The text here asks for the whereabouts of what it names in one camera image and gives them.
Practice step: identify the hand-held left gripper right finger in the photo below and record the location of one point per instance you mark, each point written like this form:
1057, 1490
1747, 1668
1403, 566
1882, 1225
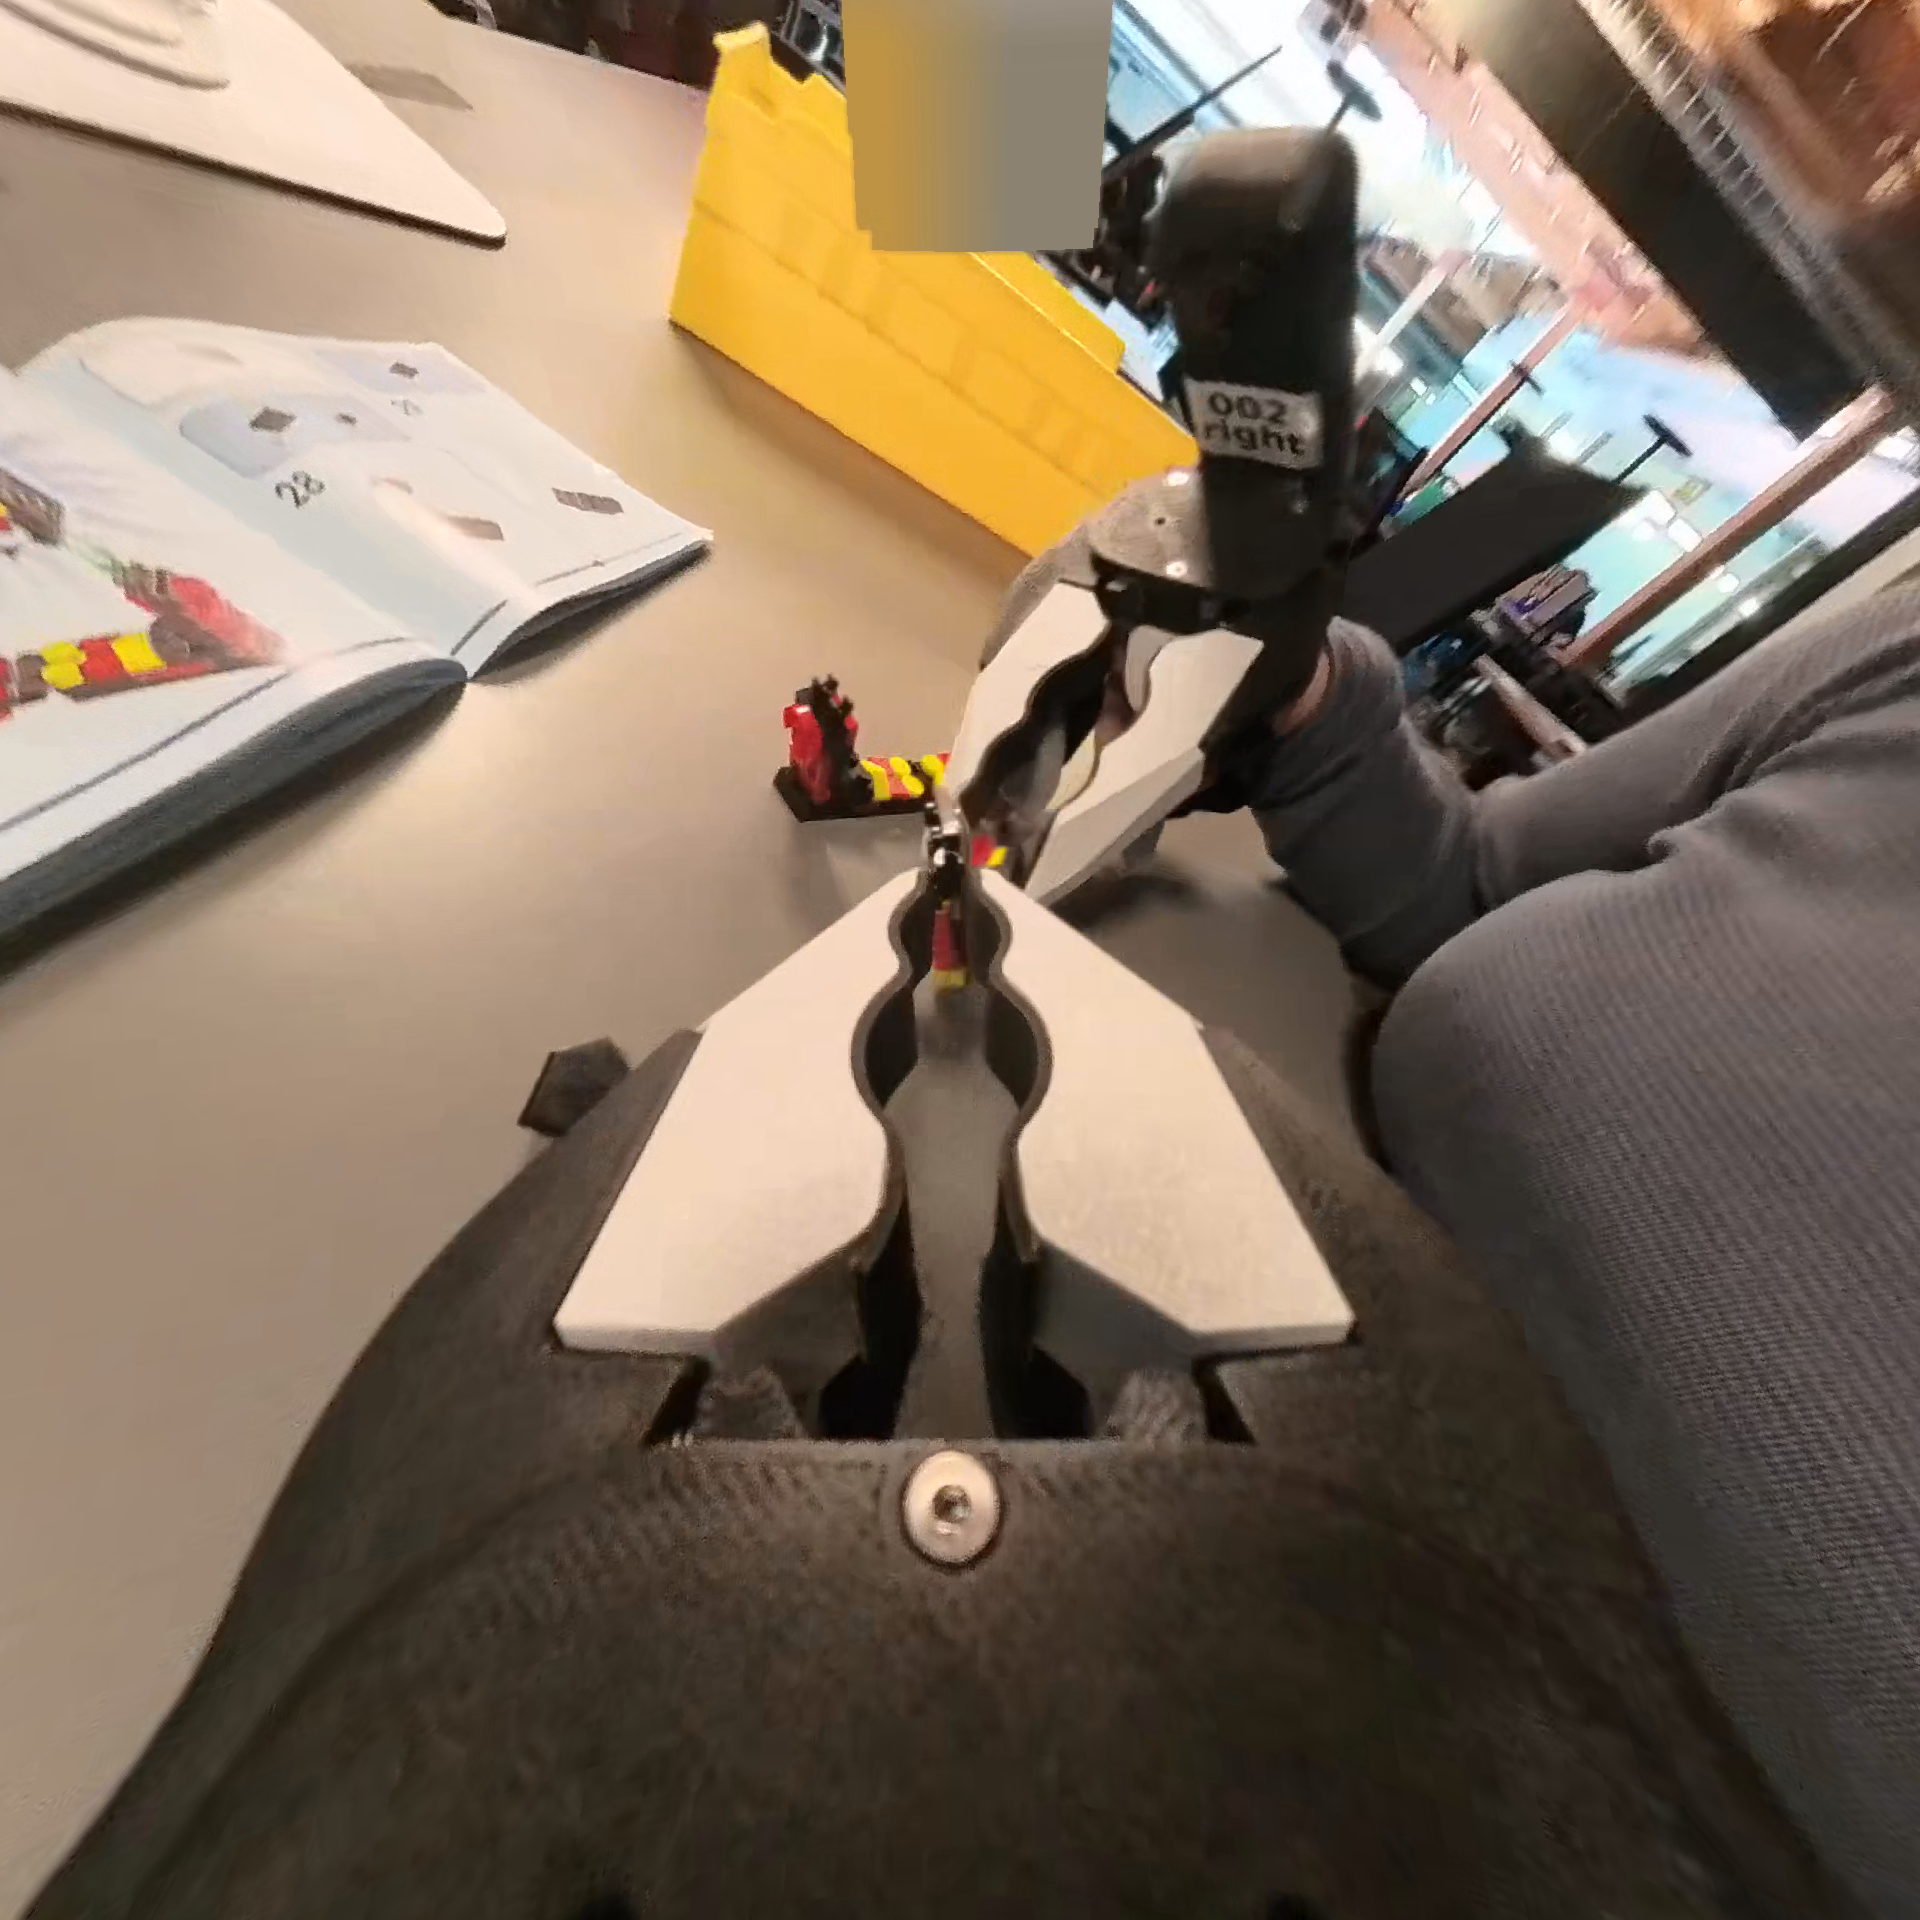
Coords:
1182, 1183

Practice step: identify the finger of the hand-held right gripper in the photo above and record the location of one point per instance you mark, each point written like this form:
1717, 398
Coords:
1022, 675
1170, 721

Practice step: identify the black red yellow lego model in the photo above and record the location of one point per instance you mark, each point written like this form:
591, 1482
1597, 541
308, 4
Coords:
816, 744

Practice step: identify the person's arm, grey sleeve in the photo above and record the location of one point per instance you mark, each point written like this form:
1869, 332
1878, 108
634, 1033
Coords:
1648, 1276

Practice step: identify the person's right forearm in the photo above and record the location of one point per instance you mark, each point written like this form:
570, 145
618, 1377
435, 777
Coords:
1349, 811

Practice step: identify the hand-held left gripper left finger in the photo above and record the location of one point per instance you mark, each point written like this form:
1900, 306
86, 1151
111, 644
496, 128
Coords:
721, 1183

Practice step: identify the red black lego subassembly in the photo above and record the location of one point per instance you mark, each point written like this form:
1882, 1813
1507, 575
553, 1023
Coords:
946, 937

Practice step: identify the open lego instruction booklet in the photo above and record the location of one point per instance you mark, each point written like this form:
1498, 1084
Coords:
222, 602

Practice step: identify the white flat mat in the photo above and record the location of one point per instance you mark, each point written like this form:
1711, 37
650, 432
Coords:
302, 123

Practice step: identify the yellow plastic bin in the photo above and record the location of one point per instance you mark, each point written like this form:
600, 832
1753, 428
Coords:
842, 343

